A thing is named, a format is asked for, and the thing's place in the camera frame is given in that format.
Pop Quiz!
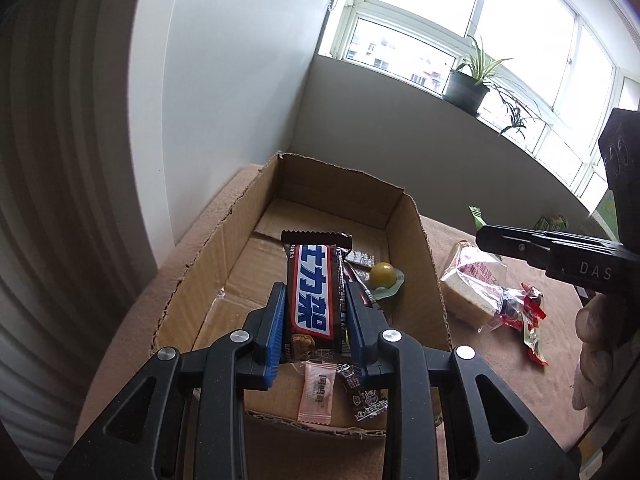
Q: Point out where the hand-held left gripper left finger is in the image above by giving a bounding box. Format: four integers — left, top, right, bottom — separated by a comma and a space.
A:
52, 282, 287, 480

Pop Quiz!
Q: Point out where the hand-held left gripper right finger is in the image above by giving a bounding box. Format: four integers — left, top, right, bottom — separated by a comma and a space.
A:
344, 282, 583, 480

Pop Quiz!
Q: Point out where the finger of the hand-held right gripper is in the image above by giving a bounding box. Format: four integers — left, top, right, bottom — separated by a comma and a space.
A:
475, 225, 556, 277
550, 234, 626, 257

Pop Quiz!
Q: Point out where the red and dark snack packet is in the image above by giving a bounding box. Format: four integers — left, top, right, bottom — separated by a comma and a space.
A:
345, 266, 375, 307

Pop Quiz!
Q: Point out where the chocolate bar with blue lettering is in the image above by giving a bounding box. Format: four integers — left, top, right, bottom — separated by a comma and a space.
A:
281, 230, 353, 364

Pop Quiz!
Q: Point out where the sandwich bread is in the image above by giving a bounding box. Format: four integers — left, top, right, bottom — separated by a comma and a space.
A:
439, 239, 508, 332

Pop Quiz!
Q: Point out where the yellow ball candy clear wrapper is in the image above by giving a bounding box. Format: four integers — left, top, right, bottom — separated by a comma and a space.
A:
369, 261, 404, 302

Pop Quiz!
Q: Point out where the red candy wrapper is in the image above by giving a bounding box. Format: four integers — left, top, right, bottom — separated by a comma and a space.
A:
519, 282, 547, 332

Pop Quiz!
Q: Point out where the small dark snack clear wrapper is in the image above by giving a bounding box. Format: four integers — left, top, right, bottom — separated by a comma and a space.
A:
486, 285, 526, 334

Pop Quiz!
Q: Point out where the small dark candy packet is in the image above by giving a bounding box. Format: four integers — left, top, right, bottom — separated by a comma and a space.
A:
336, 363, 389, 424

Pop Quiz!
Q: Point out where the pink white sachet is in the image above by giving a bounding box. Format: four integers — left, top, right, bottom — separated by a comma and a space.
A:
297, 361, 334, 424

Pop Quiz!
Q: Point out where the brown cardboard box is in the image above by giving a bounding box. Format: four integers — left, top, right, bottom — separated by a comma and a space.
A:
149, 151, 454, 437

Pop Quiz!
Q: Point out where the person's right hand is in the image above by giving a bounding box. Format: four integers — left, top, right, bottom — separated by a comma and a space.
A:
571, 305, 623, 411

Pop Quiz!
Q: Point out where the green printed box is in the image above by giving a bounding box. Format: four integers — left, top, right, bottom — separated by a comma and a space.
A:
532, 214, 571, 234

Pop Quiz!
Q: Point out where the potted spider plant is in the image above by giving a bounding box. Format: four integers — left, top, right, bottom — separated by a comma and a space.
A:
441, 34, 545, 150

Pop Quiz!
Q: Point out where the white framed window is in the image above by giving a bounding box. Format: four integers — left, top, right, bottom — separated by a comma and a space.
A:
317, 0, 640, 202

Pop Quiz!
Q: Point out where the white cabinet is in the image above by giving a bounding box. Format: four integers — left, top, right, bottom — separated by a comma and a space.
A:
126, 0, 342, 283

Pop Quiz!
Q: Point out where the white ribbed panel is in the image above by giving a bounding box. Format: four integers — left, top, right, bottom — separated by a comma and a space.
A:
0, 0, 178, 441

